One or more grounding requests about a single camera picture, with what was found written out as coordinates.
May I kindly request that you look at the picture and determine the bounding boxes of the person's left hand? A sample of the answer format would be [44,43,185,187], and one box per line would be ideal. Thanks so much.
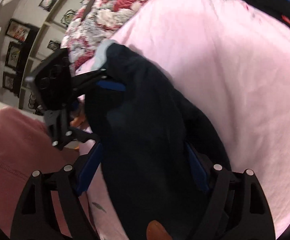
[70,100,89,129]

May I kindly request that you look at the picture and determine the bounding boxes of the red floral pillow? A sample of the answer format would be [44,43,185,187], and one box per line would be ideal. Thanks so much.
[61,0,148,75]

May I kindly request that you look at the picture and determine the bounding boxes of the pink sweater of person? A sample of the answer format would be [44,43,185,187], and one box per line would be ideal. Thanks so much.
[0,107,79,235]

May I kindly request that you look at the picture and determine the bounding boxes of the pink floral bed sheet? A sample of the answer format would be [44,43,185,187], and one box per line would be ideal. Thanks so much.
[81,0,290,239]

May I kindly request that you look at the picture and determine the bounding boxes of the framed picture on wall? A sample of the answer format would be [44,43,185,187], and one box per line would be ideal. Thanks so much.
[5,19,31,43]

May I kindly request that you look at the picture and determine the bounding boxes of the dark navy pants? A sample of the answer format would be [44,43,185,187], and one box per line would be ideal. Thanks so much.
[85,40,230,239]

